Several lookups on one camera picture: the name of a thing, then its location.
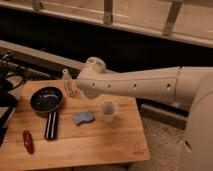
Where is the white ceramic cup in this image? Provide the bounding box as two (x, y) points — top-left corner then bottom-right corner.
(100, 101), (118, 123)

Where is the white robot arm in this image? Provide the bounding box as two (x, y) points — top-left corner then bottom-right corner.
(76, 57), (213, 171)

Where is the dark ceramic bowl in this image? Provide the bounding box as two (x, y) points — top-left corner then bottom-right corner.
(30, 87), (63, 113)

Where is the clear plastic bottle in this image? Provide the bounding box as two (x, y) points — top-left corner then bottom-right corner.
(62, 69), (75, 97)

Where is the blue sponge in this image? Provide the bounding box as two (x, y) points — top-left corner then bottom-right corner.
(74, 112), (95, 126)

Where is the wooden cutting board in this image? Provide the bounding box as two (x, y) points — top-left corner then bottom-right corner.
(0, 80), (150, 171)

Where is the red brown oval object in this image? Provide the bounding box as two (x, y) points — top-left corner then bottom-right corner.
(23, 130), (34, 154)

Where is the black equipment with cables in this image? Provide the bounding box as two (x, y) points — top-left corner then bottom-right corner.
(0, 52), (27, 146)

